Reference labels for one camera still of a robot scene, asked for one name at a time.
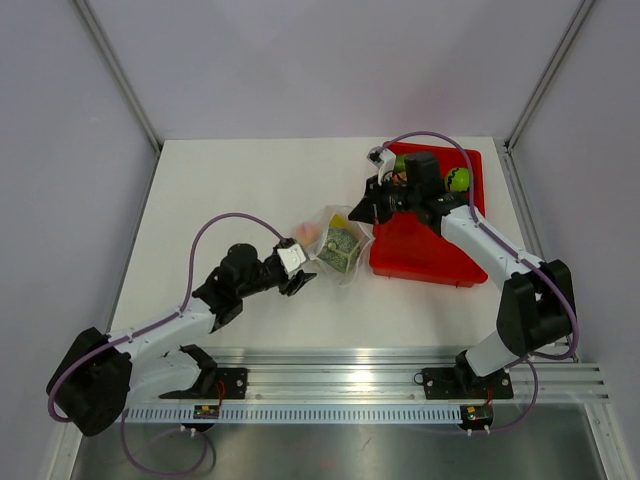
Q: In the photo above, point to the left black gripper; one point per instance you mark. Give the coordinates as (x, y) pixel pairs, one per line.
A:
(298, 280)

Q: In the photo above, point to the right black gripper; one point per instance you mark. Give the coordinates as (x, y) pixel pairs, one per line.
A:
(371, 209)

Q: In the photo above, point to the orange peach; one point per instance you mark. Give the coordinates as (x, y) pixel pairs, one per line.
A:
(307, 233)

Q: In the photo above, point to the green netted melon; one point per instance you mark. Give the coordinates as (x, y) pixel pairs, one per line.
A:
(340, 250)

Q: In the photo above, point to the clear zip top bag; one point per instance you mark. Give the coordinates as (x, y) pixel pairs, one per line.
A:
(363, 232)

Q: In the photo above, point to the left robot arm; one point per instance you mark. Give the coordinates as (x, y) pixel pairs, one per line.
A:
(104, 374)

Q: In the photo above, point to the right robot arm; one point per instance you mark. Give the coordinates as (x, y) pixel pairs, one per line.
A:
(536, 306)

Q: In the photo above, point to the green orange mango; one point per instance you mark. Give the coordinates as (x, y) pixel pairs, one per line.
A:
(399, 165)

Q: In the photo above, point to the green round fruit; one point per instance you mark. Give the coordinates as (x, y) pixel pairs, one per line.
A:
(458, 179)

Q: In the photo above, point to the red plastic tray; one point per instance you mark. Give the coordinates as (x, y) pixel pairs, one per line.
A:
(406, 249)

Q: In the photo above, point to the left controller board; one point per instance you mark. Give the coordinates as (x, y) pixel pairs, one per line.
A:
(206, 412)

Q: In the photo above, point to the controller board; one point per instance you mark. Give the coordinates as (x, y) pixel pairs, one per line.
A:
(206, 412)
(476, 417)

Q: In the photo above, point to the right controller board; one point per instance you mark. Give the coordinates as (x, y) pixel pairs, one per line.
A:
(476, 417)

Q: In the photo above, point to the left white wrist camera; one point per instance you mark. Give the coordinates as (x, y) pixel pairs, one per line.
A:
(292, 258)

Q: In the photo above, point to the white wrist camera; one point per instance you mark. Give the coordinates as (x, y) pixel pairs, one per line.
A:
(383, 159)
(292, 258)

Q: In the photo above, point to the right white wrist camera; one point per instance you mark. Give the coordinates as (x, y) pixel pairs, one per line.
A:
(383, 159)

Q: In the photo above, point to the aluminium rail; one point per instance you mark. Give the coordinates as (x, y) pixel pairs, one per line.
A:
(382, 375)

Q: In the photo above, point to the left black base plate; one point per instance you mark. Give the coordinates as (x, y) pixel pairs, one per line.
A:
(228, 383)

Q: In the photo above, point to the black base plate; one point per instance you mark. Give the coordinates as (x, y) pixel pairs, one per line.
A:
(228, 383)
(445, 383)

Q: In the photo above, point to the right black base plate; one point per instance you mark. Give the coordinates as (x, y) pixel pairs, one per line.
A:
(445, 383)

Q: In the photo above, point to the white slotted cable duct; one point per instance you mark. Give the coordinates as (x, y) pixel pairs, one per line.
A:
(300, 414)

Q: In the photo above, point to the right frame post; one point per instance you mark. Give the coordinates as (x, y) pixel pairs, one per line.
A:
(551, 70)

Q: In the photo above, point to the frame post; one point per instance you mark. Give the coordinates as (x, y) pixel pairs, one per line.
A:
(551, 70)
(108, 55)

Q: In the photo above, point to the left frame post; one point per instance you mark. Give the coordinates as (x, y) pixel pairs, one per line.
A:
(108, 55)

